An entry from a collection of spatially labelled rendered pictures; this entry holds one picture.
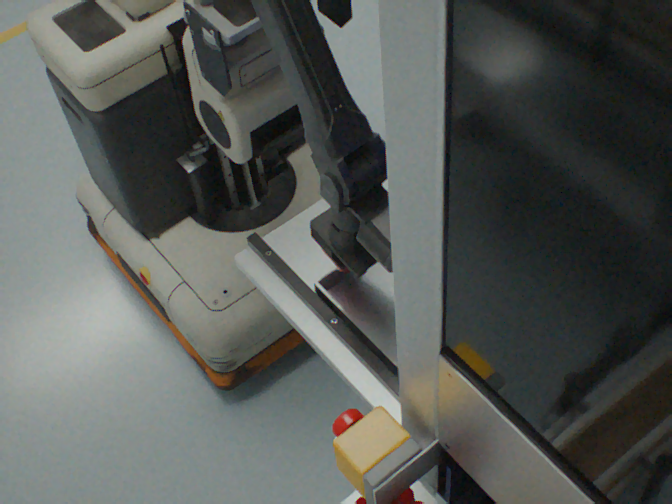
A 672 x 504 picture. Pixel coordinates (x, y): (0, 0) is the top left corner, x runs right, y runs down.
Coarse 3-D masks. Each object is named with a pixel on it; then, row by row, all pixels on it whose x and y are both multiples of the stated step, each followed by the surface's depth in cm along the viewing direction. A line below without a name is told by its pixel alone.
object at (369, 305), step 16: (336, 272) 131; (368, 272) 134; (384, 272) 134; (320, 288) 129; (336, 288) 133; (352, 288) 133; (368, 288) 132; (384, 288) 132; (336, 304) 127; (352, 304) 131; (368, 304) 131; (384, 304) 131; (352, 320) 125; (368, 320) 129; (384, 320) 129; (368, 336) 124; (384, 336) 127; (384, 352) 122
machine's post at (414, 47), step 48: (384, 0) 61; (432, 0) 56; (384, 48) 64; (432, 48) 59; (384, 96) 68; (432, 96) 62; (432, 144) 66; (432, 192) 70; (432, 240) 75; (432, 288) 80; (432, 336) 86; (432, 384) 94; (432, 432) 102; (432, 480) 113
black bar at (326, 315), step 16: (256, 240) 137; (272, 256) 135; (288, 272) 133; (304, 288) 131; (320, 304) 129; (320, 320) 130; (336, 320) 128; (336, 336) 128; (352, 336) 126; (352, 352) 126; (368, 352) 124; (368, 368) 124; (384, 368) 122; (384, 384) 122
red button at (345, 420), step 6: (342, 414) 106; (348, 414) 106; (354, 414) 106; (360, 414) 107; (336, 420) 106; (342, 420) 106; (348, 420) 106; (354, 420) 106; (336, 426) 106; (342, 426) 106; (348, 426) 105; (336, 432) 106; (342, 432) 105
